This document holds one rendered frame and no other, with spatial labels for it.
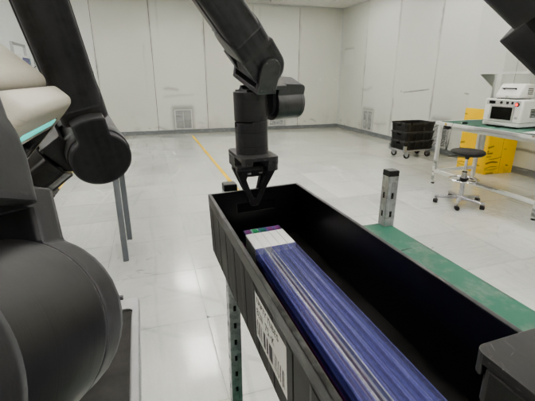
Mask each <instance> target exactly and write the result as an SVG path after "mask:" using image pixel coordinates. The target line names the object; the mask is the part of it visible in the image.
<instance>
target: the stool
mask: <svg viewBox="0 0 535 401"><path fill-rule="evenodd" d="M451 153H452V154H454V155H448V157H452V156H461V157H465V159H466V160H465V165H464V169H463V171H462V175H453V176H450V177H459V180H452V179H450V177H448V179H449V180H451V181H454V182H458V183H460V186H459V194H458V193H454V192H452V191H451V190H449V191H448V192H449V193H448V194H447V195H435V198H433V202H435V203H437V202H438V199H437V197H442V198H453V199H456V201H455V203H454V209H455V210H456V211H459V206H458V203H459V202H460V201H470V202H473V203H476V204H480V206H479V209H482V210H484V209H485V203H483V202H480V198H478V197H479V195H463V193H464V189H465V184H475V183H479V179H477V178H475V177H469V176H467V163H468V159H469V158H480V157H484V156H486V151H484V150H478V149H472V148H454V149H451ZM469 178H472V179H475V180H476V181H473V182H466V181H471V180H469ZM474 197H475V199H471V198H474Z"/></svg>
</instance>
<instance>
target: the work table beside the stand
mask: <svg viewBox="0 0 535 401"><path fill-rule="evenodd" d="M119 183H120V185H119ZM113 188H114V194H115V205H116V211H117V217H118V223H119V234H120V240H121V247H122V253H123V261H124V262H127V261H129V252H128V246H127V240H129V239H132V231H131V219H130V213H129V206H128V199H127V187H126V181H125V174H124V175H123V176H122V177H120V178H119V179H117V180H115V181H113ZM120 189H121V191H120ZM121 194H122V197H121ZM122 201H123V203H122ZM123 213H124V215H123ZM124 219H125V222H124ZM125 225H126V228H125ZM126 232H127V234H126Z"/></svg>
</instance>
